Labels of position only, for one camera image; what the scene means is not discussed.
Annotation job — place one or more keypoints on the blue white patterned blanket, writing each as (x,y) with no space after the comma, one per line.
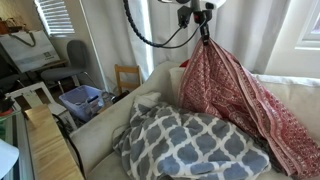
(190,143)

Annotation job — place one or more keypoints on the blue plastic basket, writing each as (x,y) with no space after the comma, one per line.
(81,100)

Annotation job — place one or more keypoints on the small wooden chair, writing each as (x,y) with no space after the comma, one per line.
(127,78)

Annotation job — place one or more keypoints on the maroon patterned fabric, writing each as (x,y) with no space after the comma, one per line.
(246,106)

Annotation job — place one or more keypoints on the white tote bag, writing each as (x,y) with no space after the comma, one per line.
(28,50)

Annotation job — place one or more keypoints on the white rounded object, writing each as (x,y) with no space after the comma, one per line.
(7,156)

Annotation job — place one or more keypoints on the white curtain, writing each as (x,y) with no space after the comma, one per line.
(173,33)

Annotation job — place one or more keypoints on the white window frame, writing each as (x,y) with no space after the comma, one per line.
(310,30)

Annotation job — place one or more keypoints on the cream pillow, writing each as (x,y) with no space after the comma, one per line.
(176,83)

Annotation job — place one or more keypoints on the small red object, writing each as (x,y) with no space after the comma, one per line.
(184,63)

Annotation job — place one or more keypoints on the light wooden plank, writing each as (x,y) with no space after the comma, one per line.
(50,146)

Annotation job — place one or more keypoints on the white window blinds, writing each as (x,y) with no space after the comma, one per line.
(55,16)

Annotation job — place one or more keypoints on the gray office chair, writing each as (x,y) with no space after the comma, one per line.
(71,63)

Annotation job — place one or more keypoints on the white wooden frame table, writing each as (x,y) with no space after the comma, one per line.
(36,95)

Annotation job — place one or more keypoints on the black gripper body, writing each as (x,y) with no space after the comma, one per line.
(200,13)

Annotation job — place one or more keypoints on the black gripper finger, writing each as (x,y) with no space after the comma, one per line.
(207,33)
(203,33)

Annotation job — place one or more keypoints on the cream sofa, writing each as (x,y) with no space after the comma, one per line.
(100,136)

